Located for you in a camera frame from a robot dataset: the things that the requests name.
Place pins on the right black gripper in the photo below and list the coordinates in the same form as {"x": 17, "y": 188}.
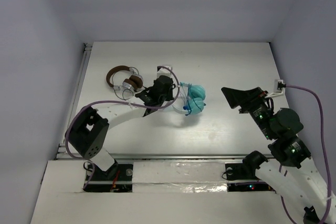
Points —
{"x": 236, "y": 97}

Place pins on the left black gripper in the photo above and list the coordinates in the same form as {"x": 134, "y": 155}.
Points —
{"x": 169, "y": 87}

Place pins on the teal white headphones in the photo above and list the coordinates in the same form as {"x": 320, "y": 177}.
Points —
{"x": 192, "y": 99}

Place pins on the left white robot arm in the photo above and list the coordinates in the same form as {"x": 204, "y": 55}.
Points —
{"x": 87, "y": 132}

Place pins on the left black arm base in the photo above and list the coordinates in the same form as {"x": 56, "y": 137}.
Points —
{"x": 117, "y": 179}

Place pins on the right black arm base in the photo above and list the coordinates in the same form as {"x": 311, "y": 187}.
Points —
{"x": 241, "y": 177}

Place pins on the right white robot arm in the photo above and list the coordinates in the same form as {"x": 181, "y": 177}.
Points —
{"x": 296, "y": 179}

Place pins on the brown silver headphones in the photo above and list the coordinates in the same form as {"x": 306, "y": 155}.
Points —
{"x": 133, "y": 83}

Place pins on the white foam taped block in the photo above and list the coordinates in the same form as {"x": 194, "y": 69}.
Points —
{"x": 178, "y": 177}

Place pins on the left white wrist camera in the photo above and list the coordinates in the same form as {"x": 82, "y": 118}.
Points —
{"x": 165, "y": 71}

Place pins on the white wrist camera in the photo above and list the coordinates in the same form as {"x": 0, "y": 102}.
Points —
{"x": 279, "y": 89}
{"x": 165, "y": 71}

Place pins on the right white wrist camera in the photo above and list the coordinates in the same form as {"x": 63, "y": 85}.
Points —
{"x": 279, "y": 89}

